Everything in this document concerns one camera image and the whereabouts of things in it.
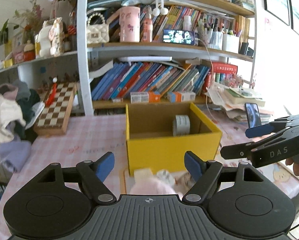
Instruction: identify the white plug charger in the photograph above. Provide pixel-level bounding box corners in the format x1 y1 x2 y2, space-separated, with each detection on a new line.
134 168 153 183

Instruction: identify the clear tape roll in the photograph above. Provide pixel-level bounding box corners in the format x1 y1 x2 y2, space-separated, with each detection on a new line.
173 115 191 137

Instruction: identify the pink plush pig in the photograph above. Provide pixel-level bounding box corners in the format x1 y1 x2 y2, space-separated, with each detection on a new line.
129 177 184 198

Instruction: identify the white square charger block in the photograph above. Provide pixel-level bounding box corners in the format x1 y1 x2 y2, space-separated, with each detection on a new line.
156 170 176 187

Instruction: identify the black smartphone on books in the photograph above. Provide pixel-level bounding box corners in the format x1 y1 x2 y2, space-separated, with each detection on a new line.
244 103 262 128

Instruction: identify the pink checked tablecloth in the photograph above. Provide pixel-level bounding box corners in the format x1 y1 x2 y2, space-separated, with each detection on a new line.
0 111 299 239

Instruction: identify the stack of papers and books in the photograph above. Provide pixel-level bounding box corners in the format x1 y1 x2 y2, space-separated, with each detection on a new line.
205 82 271 124

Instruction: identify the yellow cardboard box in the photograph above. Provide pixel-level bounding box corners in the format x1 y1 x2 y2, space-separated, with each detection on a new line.
126 102 222 176

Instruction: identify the wooden chess board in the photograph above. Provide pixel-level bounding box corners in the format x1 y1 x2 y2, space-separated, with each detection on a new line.
34 82 77 136

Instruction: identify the red book box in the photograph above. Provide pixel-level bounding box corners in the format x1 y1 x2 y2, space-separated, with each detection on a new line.
212 61 238 75

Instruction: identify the orange white medicine box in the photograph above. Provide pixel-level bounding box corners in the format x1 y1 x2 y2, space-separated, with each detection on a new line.
130 92 161 103

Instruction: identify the row of leaning books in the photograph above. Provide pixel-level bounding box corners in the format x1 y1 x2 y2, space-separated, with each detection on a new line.
90 61 210 101

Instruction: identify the white pen holder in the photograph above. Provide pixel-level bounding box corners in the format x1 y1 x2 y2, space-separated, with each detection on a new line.
222 34 239 54

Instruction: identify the pile of clothes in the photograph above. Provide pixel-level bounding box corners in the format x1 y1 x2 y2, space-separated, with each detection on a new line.
0 80 45 180

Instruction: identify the phone playing video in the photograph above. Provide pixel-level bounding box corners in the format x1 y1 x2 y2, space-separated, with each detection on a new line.
163 29 196 46

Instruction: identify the white bookshelf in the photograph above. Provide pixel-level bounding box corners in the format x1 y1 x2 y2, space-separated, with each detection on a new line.
0 0 257 117

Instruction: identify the white lucky cat figure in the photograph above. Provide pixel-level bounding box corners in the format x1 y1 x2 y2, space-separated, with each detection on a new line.
38 17 65 57

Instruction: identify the white quilted pearl handbag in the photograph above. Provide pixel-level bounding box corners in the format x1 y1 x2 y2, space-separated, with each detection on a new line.
86 12 110 44

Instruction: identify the pink lotion bottle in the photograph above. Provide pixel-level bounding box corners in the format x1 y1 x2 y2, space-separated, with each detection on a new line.
142 11 153 42

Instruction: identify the pink cylindrical cup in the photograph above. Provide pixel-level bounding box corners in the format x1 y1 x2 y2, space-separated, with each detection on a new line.
119 7 140 42

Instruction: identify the white charging cable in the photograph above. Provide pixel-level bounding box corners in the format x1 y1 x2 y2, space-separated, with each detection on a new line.
196 39 220 124

